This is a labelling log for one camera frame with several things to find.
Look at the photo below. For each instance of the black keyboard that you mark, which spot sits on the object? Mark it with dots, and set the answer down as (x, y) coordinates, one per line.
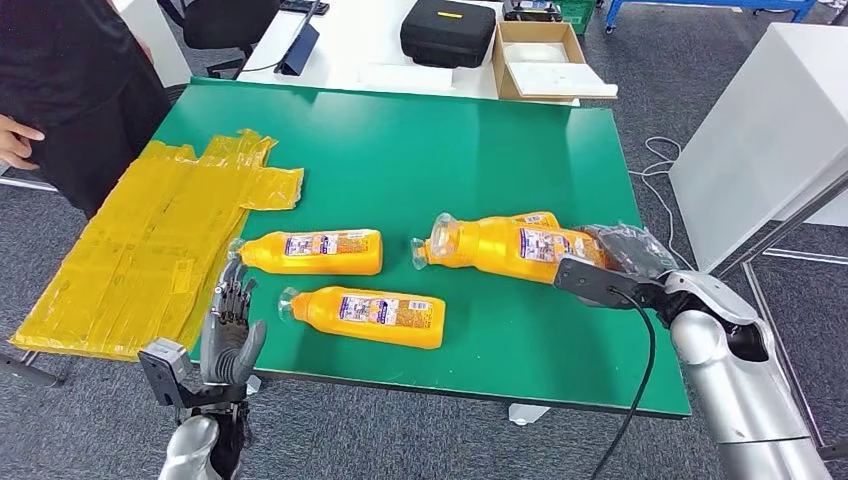
(305, 5)

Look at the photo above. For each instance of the white floor bar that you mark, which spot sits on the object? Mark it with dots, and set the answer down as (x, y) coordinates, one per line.
(26, 183)

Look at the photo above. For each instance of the orange labelled plastic bottle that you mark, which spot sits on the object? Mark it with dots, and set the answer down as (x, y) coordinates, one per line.
(368, 318)
(311, 255)
(497, 252)
(540, 218)

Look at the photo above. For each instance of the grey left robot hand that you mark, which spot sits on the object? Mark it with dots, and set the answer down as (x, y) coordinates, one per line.
(228, 344)

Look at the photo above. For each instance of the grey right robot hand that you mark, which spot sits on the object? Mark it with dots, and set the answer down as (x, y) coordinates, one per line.
(632, 252)

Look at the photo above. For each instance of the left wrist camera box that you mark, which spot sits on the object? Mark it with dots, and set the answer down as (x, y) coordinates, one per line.
(166, 361)

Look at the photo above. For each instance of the white panel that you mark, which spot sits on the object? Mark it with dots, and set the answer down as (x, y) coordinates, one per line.
(152, 33)

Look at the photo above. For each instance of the dark tablet screen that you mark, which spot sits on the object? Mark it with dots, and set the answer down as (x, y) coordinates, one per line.
(299, 50)

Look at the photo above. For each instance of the black carrying case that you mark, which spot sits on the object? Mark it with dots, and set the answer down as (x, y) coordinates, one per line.
(447, 33)

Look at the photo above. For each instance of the white foam insert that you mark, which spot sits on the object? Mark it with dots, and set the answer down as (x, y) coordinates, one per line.
(563, 76)

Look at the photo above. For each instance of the white cabinet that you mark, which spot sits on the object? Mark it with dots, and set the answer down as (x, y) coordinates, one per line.
(762, 132)

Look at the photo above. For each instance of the blue metal rack frame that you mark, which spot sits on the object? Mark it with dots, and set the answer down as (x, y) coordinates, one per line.
(613, 13)

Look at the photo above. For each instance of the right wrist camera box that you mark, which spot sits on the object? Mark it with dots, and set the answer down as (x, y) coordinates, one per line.
(583, 278)

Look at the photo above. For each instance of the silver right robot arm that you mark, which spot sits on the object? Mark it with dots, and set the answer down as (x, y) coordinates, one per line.
(735, 371)

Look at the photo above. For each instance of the yellow plastic sheet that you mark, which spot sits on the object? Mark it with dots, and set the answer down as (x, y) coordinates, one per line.
(132, 265)

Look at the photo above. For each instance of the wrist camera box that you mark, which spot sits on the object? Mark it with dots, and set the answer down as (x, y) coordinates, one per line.
(166, 361)
(583, 278)

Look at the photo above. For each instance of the black office chair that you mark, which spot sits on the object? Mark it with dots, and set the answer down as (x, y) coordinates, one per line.
(225, 20)

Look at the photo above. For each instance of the grey metal stand frame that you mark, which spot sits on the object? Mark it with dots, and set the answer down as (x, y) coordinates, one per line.
(782, 225)

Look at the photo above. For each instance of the brown cardboard box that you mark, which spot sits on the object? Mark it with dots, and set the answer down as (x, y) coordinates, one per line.
(536, 31)

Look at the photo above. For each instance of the person's hand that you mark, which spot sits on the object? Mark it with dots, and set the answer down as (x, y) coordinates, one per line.
(16, 142)

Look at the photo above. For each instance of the white table foot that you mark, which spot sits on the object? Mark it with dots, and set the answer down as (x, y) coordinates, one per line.
(528, 414)
(253, 385)

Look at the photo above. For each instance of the dark metal bar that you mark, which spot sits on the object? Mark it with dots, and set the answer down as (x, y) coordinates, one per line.
(30, 370)

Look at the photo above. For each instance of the person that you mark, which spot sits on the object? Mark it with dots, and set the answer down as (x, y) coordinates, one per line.
(79, 79)

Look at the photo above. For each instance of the green plastic crate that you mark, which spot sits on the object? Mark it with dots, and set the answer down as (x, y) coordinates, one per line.
(576, 13)

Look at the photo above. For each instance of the white table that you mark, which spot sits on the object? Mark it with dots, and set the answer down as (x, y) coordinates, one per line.
(358, 40)

